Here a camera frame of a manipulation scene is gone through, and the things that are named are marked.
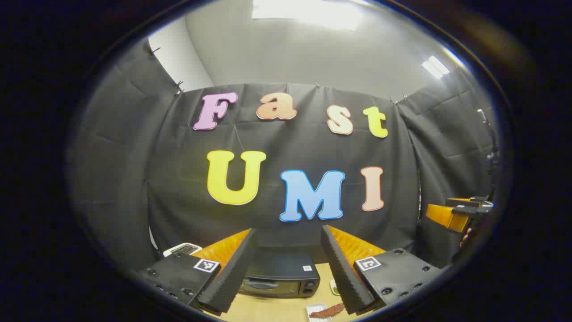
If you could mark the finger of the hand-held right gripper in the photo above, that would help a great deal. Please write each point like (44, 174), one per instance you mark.
(460, 200)
(444, 217)

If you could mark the black electric oven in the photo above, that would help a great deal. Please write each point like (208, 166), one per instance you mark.
(281, 268)

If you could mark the white toaster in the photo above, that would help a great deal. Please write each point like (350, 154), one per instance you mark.
(181, 249)

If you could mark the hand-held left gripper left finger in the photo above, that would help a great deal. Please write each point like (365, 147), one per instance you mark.
(232, 277)

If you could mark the white slotted tray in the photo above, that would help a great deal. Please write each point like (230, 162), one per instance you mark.
(313, 307)

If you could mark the ceiling light panel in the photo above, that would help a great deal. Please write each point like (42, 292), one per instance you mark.
(308, 13)
(435, 67)

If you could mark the dark red meat piece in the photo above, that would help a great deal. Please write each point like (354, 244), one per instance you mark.
(328, 311)

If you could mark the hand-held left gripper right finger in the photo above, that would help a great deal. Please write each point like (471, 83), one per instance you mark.
(342, 273)

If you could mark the white divided bean plate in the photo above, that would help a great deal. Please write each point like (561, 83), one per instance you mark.
(334, 286)

